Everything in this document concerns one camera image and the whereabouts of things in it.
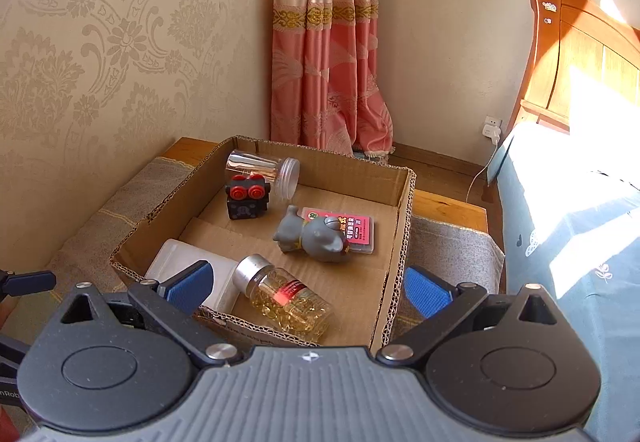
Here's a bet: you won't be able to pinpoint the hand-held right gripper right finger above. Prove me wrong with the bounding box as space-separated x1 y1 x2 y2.
376 266 583 365

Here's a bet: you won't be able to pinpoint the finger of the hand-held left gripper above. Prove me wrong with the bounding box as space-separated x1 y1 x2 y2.
0 333 32 375
0 271 57 297

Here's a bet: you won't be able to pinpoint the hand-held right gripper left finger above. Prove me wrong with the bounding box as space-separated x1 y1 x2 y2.
32 259 241 365

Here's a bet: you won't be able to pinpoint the white translucent plastic bottle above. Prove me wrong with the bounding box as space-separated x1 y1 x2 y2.
146 238 241 311

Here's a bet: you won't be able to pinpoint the cardboard box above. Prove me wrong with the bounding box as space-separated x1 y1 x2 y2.
109 135 417 353

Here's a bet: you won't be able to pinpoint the red card box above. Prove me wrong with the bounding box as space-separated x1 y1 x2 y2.
299 206 377 257

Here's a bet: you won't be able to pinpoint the black cube toy red wheels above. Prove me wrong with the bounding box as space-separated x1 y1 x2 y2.
225 173 272 221

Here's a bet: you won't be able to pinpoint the capsule bottle silver cap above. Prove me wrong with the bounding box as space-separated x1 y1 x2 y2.
232 253 335 345

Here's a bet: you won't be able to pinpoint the grey elephant toy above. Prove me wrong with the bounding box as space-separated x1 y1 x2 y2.
272 205 351 265

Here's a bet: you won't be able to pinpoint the clear plastic jar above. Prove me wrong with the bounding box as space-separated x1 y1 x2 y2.
225 149 301 200

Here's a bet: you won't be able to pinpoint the blue bed sheet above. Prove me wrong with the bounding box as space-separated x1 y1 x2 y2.
487 122 640 442

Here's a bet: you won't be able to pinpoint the pink patterned curtain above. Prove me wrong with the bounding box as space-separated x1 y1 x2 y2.
270 0 396 157

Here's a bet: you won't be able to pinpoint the wooden bed headboard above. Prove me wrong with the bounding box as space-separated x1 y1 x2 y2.
505 0 640 135

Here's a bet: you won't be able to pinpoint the white charger cable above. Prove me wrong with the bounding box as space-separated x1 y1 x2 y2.
467 137 501 203

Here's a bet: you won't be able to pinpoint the white wall outlet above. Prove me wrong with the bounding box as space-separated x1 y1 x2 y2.
481 117 503 145

